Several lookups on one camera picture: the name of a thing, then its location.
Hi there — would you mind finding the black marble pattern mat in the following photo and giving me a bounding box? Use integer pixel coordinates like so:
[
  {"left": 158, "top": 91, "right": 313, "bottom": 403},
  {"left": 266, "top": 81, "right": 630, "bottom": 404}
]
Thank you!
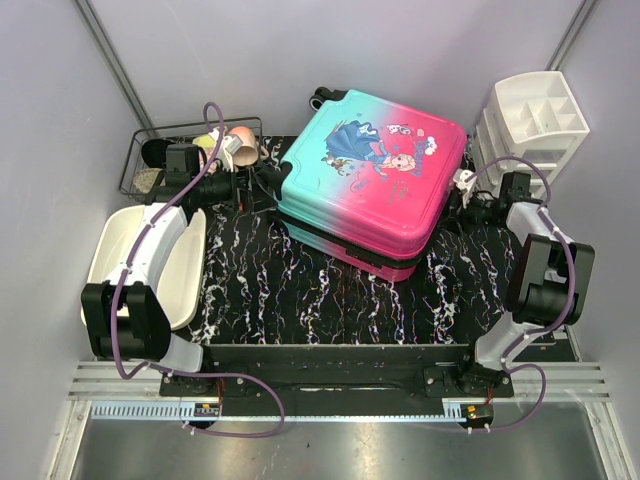
[{"left": 175, "top": 134, "right": 551, "bottom": 346}]

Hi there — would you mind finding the aluminium frame rail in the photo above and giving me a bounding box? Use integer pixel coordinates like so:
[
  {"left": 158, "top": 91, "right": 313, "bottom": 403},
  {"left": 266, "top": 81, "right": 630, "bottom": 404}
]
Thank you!
[{"left": 68, "top": 362, "right": 610, "bottom": 423}]

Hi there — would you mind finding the speckled grey plate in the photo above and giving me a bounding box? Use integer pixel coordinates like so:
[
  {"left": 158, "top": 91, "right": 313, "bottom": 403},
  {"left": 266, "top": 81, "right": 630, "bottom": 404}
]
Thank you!
[{"left": 132, "top": 168, "right": 164, "bottom": 195}]

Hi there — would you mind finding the white drawer organizer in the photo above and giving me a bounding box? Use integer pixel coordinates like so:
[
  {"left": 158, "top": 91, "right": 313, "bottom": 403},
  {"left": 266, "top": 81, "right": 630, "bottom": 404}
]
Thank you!
[{"left": 471, "top": 71, "right": 590, "bottom": 198}]

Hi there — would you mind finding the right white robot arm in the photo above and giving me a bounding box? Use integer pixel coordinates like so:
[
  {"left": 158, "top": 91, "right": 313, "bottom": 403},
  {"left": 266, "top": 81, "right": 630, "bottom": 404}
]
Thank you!
[{"left": 453, "top": 171, "right": 595, "bottom": 397}]

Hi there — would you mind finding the black wire dish rack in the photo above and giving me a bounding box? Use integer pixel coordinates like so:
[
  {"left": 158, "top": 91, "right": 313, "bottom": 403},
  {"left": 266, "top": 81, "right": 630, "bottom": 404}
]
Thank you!
[{"left": 118, "top": 116, "right": 263, "bottom": 203}]

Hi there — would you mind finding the white plastic basin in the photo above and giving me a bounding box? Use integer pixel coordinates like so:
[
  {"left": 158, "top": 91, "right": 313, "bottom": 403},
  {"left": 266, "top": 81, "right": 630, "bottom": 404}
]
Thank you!
[{"left": 88, "top": 205, "right": 207, "bottom": 331}]

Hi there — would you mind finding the black bowl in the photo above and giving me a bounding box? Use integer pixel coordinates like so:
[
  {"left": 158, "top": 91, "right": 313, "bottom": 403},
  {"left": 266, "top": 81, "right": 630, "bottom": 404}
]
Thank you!
[{"left": 140, "top": 138, "right": 173, "bottom": 169}]

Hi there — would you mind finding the pink and teal kids suitcase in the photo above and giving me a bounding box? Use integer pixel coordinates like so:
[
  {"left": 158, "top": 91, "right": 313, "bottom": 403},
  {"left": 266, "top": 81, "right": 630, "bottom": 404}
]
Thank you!
[{"left": 273, "top": 87, "right": 467, "bottom": 282}]

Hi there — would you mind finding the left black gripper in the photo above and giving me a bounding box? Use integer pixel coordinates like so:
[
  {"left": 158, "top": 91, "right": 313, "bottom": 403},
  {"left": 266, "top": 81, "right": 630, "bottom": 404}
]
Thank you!
[{"left": 192, "top": 161, "right": 277, "bottom": 215}]

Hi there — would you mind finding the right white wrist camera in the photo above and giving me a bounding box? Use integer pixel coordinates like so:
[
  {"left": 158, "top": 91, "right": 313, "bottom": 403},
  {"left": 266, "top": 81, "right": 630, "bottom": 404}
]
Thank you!
[{"left": 453, "top": 169, "right": 476, "bottom": 209}]

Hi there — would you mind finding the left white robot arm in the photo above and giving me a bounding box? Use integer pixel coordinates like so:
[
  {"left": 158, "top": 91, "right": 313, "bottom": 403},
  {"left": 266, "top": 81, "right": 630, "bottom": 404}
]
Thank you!
[{"left": 81, "top": 135, "right": 242, "bottom": 396}]

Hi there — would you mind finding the plain pink mug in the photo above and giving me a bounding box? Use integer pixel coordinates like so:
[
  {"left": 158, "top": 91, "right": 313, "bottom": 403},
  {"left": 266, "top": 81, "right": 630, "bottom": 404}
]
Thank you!
[{"left": 230, "top": 126, "right": 261, "bottom": 167}]

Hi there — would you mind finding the yellow mug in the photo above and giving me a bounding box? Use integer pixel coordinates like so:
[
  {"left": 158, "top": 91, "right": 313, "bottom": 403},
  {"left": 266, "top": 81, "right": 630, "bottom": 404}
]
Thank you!
[{"left": 192, "top": 134, "right": 217, "bottom": 159}]

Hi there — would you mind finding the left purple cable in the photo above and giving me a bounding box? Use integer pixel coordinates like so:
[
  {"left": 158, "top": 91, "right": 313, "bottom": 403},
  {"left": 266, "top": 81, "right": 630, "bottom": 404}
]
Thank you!
[{"left": 110, "top": 102, "right": 286, "bottom": 439}]

